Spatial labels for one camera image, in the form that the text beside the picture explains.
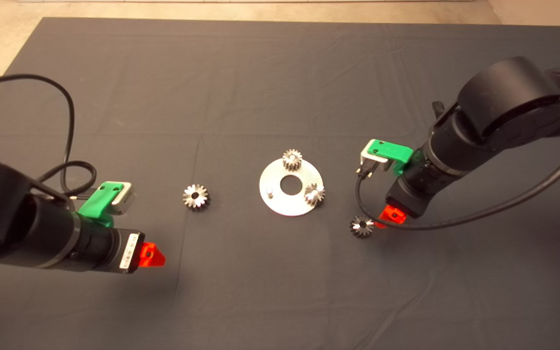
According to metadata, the thin black left camera cable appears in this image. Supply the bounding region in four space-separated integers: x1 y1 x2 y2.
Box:
0 74 75 195

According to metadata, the small steel gear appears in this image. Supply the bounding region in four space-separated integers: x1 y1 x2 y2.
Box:
350 215 374 239
282 149 303 172
304 183 326 207

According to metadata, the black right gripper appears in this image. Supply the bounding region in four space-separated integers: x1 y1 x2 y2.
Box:
375 150 449 229

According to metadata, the large steel gear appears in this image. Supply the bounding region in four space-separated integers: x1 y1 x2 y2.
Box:
183 184 210 211

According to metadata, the silver right camera box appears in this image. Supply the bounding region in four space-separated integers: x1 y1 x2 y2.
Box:
359 141 390 172

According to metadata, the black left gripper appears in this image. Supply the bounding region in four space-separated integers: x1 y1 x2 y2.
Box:
66 215 167 274

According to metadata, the dark grey table cloth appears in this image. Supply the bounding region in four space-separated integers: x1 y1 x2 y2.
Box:
0 18 560 350

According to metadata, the green right camera mount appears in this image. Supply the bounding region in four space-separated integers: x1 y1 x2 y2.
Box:
367 140 414 176

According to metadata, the silver camera box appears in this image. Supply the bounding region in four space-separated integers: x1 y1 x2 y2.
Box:
110 182 136 216
359 141 390 172

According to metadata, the green left camera mount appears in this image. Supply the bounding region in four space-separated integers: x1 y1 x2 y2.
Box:
78 181 125 228

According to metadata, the round metal plate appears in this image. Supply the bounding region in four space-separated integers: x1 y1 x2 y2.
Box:
259 157 322 217

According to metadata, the black right camera cable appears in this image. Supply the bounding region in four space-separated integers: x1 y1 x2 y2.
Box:
355 131 560 230

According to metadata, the silver left camera box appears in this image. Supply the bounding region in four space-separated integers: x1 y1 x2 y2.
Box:
110 182 136 216

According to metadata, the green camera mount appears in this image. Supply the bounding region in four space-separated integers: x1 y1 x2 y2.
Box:
367 140 414 176
78 181 125 228

